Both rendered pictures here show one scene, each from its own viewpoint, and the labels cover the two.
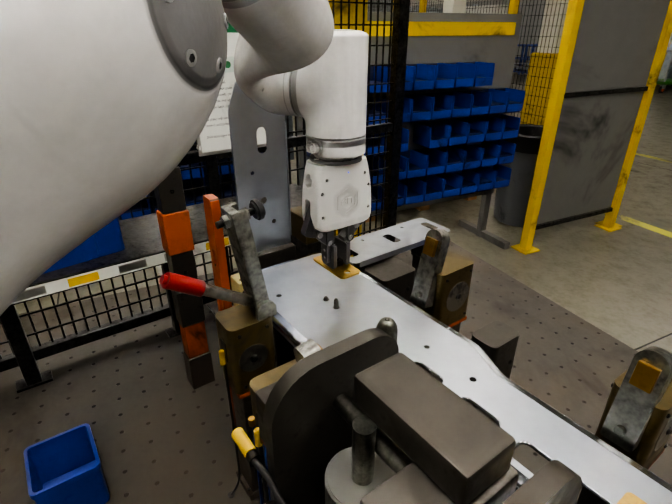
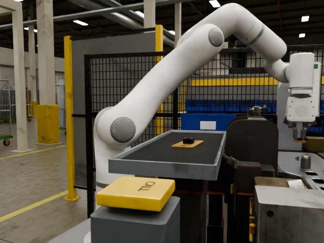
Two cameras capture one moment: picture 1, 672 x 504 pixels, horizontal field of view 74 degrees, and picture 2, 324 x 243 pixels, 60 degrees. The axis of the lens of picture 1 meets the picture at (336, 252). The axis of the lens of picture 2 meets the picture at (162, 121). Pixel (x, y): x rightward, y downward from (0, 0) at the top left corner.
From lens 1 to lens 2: 72 cm
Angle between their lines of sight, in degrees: 53
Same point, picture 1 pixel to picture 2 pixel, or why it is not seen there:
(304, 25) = (270, 47)
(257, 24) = (256, 48)
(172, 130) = (209, 50)
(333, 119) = (295, 80)
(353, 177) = (304, 102)
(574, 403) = not seen: outside the picture
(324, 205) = (290, 110)
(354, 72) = (303, 64)
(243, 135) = (283, 99)
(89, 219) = (199, 62)
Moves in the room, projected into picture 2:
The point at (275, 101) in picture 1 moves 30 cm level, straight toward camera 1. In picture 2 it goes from (279, 76) to (246, 72)
